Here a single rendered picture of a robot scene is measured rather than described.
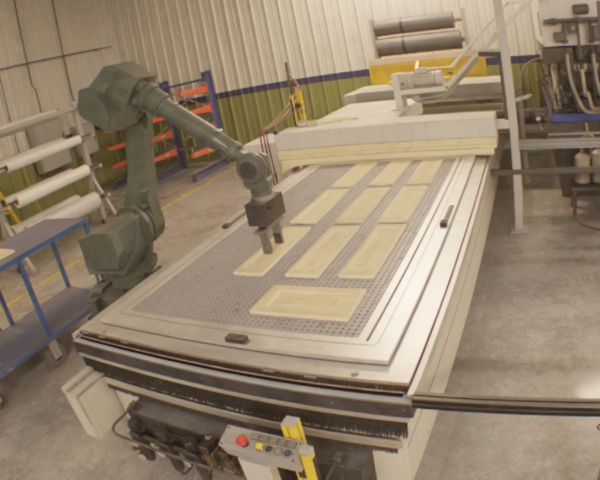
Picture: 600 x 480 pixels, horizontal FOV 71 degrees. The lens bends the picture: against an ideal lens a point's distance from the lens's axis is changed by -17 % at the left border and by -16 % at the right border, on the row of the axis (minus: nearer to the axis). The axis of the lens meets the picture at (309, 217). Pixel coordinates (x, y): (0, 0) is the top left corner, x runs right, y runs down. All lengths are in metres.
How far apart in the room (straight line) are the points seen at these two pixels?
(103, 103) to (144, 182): 0.70
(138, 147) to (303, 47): 6.49
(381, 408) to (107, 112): 2.27
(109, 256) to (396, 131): 2.76
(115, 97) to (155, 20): 8.50
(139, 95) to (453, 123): 2.73
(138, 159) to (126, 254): 0.66
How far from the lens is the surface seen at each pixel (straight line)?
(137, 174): 3.50
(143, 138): 3.40
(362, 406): 1.84
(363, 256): 2.70
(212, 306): 2.55
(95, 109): 3.15
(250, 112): 10.31
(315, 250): 2.89
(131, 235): 3.38
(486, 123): 4.47
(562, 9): 5.36
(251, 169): 2.76
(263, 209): 2.80
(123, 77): 3.10
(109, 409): 2.89
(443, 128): 4.53
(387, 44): 8.17
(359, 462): 2.00
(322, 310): 2.24
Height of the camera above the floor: 2.00
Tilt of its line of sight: 19 degrees down
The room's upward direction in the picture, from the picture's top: 11 degrees counter-clockwise
